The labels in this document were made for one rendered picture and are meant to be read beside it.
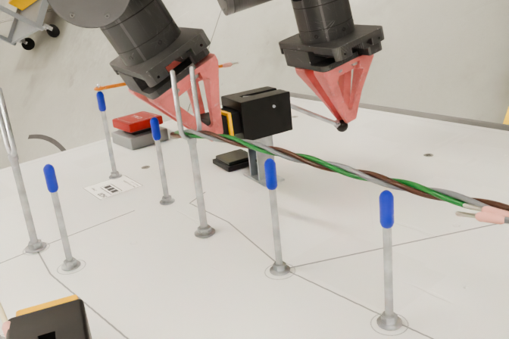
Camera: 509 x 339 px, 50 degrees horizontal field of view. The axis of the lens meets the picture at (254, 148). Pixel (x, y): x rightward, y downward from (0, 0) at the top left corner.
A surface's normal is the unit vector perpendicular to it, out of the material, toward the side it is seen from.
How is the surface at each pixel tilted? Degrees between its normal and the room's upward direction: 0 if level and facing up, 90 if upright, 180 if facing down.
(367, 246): 55
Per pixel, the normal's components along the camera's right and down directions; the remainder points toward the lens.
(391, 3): -0.67, -0.32
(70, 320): -0.10, -0.94
